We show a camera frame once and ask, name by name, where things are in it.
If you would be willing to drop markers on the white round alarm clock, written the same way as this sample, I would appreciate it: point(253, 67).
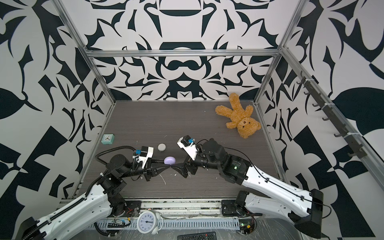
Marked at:
point(150, 222)

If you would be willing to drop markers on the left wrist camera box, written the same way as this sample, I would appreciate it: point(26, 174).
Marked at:
point(141, 156)

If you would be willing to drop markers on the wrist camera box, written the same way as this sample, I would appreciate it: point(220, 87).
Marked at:
point(188, 144)
point(141, 156)

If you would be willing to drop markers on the small teal square clock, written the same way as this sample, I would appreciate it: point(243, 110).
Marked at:
point(108, 139)

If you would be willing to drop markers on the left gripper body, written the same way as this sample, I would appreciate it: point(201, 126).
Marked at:
point(135, 171)

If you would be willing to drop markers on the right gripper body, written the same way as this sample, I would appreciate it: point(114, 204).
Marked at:
point(202, 162)

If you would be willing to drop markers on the black remote control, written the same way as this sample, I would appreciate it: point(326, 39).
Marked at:
point(199, 236)

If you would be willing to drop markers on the brown teddy bear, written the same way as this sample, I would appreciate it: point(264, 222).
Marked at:
point(241, 119)

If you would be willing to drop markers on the white slotted cable duct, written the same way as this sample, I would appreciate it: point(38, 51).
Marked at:
point(181, 224)

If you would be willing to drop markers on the black wall hook rail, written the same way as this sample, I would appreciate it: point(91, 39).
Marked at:
point(334, 115)

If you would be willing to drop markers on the white earbud charging case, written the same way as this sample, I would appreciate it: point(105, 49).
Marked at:
point(162, 147)

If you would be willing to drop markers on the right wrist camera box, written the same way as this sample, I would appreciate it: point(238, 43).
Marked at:
point(188, 144)

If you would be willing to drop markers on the purple earbud charging case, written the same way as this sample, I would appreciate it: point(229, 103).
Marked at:
point(169, 160)

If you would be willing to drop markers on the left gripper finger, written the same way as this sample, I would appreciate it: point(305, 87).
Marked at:
point(157, 169)
point(157, 161)

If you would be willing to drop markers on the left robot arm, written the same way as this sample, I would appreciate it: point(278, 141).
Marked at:
point(101, 199)

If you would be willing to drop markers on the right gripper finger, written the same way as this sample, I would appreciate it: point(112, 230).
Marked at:
point(180, 165)
point(181, 170)

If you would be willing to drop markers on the green circuit board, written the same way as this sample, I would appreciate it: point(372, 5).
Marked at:
point(246, 228)

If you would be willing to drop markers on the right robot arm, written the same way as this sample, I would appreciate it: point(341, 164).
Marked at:
point(302, 208)

